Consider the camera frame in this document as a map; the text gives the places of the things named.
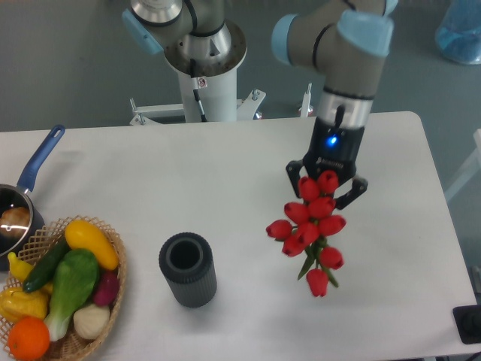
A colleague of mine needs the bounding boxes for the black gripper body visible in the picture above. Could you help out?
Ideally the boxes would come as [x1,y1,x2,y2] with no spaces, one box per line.
[302,118,365,184]

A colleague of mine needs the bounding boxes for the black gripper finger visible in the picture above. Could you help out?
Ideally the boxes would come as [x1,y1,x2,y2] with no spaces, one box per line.
[335,177,368,210]
[286,159,309,199]

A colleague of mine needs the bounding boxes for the red tulip bouquet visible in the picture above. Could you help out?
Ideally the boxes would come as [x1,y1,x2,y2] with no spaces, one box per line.
[265,170,346,297]

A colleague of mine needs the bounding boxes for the dark grey ribbed vase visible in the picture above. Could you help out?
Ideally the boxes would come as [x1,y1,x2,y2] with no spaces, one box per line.
[159,232,217,308]

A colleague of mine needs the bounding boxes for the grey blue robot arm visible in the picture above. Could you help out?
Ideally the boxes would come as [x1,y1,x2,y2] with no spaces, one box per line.
[122,1,396,209]

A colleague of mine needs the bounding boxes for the black device at edge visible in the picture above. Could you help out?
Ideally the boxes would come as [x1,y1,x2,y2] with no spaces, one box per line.
[452,305,480,344]

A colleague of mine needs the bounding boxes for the purple radish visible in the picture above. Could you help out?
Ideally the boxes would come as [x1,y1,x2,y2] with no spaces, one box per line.
[92,272,119,306]

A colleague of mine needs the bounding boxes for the yellow squash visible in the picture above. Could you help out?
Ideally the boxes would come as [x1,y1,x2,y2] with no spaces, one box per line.
[65,220,119,271]

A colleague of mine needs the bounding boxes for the green bok choy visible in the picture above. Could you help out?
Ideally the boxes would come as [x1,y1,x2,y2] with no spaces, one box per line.
[44,249,99,342]

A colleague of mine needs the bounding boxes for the white garlic bulb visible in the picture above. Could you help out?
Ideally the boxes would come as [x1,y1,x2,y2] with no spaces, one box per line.
[73,304,110,340]

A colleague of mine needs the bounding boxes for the green cucumber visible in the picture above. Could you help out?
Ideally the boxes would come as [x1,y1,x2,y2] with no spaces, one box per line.
[23,237,71,293]

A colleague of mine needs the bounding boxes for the wicker basket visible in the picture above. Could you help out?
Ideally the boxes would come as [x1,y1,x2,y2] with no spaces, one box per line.
[18,216,127,360]

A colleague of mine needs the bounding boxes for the brown bread in pan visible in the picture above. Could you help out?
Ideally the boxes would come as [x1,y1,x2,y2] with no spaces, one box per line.
[1,207,30,240]

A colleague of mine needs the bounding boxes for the yellow banana pepper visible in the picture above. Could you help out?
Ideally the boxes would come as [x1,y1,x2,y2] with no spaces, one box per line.
[8,252,34,283]

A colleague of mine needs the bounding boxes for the yellow pumpkin gourd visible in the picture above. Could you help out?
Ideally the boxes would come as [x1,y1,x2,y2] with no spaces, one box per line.
[1,287,49,323]

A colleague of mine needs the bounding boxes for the orange fruit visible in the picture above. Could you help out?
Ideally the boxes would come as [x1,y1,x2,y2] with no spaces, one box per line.
[7,317,50,360]

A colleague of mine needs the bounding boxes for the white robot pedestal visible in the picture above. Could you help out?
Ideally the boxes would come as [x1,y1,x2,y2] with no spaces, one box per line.
[129,18,315,126]

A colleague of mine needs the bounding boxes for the white frame right edge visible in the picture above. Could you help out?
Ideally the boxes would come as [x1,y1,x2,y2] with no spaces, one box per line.
[444,129,480,202]

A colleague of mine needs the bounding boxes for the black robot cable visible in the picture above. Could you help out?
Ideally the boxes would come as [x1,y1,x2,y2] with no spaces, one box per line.
[188,59,208,123]

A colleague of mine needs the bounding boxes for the blue handled saucepan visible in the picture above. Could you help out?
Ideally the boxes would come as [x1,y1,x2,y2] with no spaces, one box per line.
[1,125,65,272]

